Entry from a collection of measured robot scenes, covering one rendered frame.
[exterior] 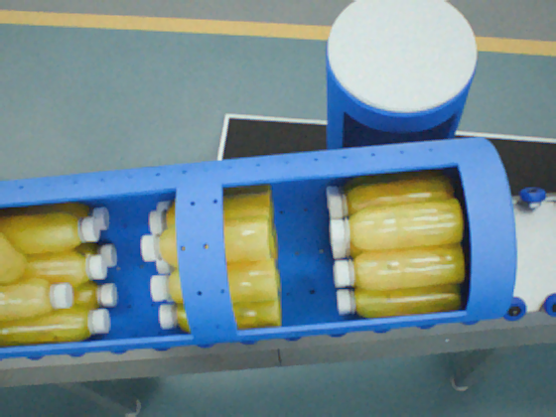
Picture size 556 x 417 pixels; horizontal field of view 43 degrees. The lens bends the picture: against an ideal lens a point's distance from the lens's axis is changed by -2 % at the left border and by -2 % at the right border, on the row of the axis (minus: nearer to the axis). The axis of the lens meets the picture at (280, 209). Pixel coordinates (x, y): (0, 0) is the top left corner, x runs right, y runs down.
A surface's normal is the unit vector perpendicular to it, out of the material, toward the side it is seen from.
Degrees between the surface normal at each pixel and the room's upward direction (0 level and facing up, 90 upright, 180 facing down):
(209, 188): 19
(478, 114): 0
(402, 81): 0
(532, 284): 0
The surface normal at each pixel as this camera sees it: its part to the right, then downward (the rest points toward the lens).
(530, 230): -0.07, -0.39
